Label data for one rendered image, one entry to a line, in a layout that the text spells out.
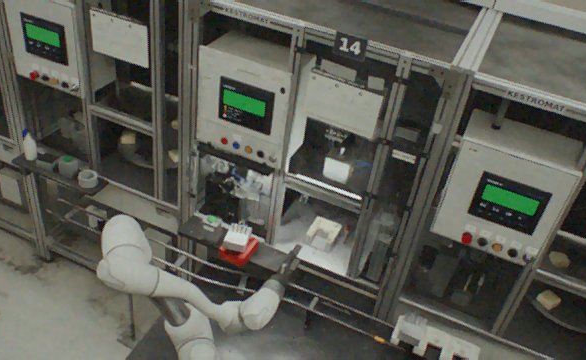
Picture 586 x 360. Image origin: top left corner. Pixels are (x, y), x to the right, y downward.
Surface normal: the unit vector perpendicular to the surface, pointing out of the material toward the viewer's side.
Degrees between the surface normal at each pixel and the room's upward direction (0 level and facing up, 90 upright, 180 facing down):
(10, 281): 0
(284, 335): 0
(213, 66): 90
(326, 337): 0
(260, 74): 90
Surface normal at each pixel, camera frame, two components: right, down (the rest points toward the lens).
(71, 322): 0.12, -0.79
